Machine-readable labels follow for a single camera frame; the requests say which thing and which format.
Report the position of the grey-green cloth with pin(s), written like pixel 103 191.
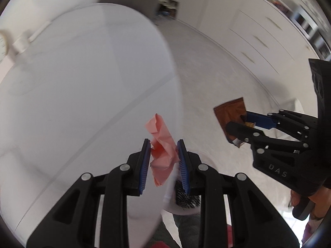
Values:
pixel 186 230

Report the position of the brown snack wrapper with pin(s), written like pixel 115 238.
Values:
pixel 228 113

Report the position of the pink paper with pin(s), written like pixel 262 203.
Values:
pixel 161 147

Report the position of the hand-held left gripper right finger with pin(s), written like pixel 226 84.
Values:
pixel 183 168

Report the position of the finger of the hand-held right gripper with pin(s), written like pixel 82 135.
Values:
pixel 261 121
pixel 245 133

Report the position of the dark built-in oven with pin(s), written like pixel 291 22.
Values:
pixel 311 28

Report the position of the person's right forearm pink sleeve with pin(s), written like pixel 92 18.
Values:
pixel 311 230

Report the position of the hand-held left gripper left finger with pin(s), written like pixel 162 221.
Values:
pixel 143 168

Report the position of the person's right hand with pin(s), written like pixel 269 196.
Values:
pixel 319 199

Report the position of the white drawer cabinet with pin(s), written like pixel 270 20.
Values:
pixel 258 31

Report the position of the white trash bin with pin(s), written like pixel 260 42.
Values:
pixel 191 206

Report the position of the open storage shelf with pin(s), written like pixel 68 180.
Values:
pixel 168 7

